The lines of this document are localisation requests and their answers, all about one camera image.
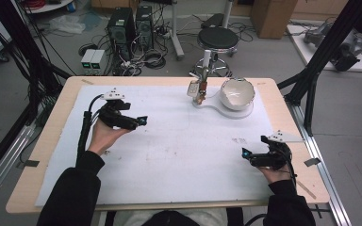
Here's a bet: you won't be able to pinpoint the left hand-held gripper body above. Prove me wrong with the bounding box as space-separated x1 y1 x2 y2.
97 89 140 132

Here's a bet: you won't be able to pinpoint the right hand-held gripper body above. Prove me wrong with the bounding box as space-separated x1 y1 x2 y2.
250 130 304 170

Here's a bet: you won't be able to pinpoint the white pole stand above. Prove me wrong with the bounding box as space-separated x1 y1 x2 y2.
191 49 255 120

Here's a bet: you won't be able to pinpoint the silver keychain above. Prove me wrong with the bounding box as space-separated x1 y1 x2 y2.
186 79 201 99

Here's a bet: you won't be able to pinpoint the orange strap keychain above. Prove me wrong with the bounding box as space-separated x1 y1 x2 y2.
197 70 207 104

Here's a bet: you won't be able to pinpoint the person's right hand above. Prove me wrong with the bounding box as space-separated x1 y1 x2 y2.
256 165 293 185

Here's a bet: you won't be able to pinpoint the person's left hand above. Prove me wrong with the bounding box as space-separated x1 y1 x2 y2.
88 120 130 157

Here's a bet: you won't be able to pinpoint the grey tape piece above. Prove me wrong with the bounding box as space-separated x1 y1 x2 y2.
23 159 41 169
303 157 322 168

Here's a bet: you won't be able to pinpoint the thin wooden stick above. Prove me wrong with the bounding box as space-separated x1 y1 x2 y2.
296 180 318 201

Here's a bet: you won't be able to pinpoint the white table mat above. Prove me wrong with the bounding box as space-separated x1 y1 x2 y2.
35 84 278 207

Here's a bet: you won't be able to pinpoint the white power supply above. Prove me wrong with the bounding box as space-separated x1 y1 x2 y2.
80 48 97 75
90 49 107 75

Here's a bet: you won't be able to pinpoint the white eggshell bowl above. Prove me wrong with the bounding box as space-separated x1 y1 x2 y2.
219 77 256 111

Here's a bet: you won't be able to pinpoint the large black computer tower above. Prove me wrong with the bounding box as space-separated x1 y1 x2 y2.
106 7 137 61

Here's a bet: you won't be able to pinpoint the slim black computer tower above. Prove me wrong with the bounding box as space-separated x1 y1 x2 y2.
135 5 155 51

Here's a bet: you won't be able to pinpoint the white desk leg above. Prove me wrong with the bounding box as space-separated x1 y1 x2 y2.
169 0 186 61

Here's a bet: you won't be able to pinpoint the white floor platform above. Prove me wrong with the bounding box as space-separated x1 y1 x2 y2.
286 24 362 73

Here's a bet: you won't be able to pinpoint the clear plastic bag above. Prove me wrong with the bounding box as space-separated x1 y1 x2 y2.
48 14 87 35

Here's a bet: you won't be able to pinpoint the black round stool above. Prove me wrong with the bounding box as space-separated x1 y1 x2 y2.
189 26 240 78

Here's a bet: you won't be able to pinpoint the grey robot device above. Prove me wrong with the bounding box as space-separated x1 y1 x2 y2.
303 21 362 72

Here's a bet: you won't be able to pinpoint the black foot pedal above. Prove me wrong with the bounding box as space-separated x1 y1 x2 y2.
200 12 224 29

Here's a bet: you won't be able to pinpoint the cardboard box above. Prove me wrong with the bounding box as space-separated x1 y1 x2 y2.
250 0 299 40

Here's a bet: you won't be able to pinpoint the right hand-held gripper cable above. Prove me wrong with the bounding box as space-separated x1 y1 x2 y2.
285 153 298 186

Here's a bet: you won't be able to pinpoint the hand-held gripper cable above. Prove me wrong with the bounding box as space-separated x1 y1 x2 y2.
285 153 298 186
75 93 106 168

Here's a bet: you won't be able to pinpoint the left hand-held gripper cable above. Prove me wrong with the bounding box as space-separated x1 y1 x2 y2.
75 93 106 168

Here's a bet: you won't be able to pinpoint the aluminium rail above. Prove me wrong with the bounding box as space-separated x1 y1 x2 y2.
287 103 354 226
0 124 36 209

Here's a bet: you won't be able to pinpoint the coiled black cables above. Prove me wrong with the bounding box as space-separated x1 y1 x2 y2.
142 50 167 71

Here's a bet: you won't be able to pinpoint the black frame strut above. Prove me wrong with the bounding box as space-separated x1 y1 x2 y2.
277 0 362 137
0 0 74 126

